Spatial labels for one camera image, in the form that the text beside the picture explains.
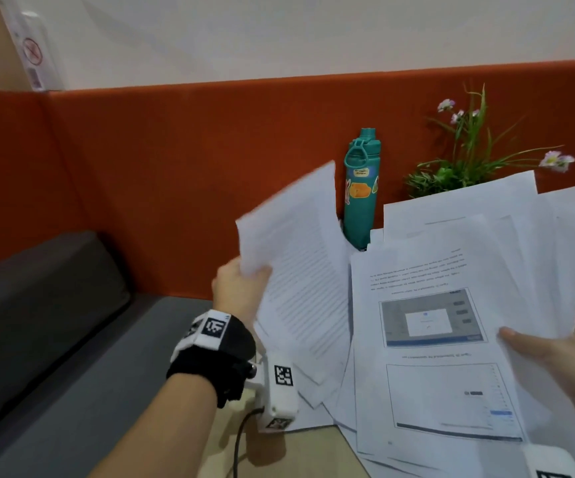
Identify pile of loose white papers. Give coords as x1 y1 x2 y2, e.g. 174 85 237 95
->
254 313 385 478

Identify person's left forearm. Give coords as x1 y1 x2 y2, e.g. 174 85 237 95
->
88 373 218 478

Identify black wrist strap with marker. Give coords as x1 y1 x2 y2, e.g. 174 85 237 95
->
166 309 258 409

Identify orange fabric partition panel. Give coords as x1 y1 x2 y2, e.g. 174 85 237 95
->
0 58 575 339

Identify fanned stack of printed papers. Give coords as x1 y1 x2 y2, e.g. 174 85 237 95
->
349 170 575 478

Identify black cable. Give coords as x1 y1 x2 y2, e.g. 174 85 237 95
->
232 406 266 478

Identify dark grey back cushion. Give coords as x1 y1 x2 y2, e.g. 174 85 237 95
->
0 230 134 443

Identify person's left hand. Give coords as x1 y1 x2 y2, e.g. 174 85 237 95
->
212 256 273 334

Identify white wall sign holder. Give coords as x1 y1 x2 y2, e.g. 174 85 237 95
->
0 0 66 93

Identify green plant with pink flowers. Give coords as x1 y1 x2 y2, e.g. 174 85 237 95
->
405 83 575 199

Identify text-printed paper sheet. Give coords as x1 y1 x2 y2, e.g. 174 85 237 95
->
236 160 356 390

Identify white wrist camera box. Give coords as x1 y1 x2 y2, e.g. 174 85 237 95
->
253 352 300 434
523 443 575 478

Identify teal water bottle with stickers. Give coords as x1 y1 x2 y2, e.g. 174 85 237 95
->
342 127 382 252

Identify grey bench seat cushion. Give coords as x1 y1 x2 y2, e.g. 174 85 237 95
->
0 292 218 478

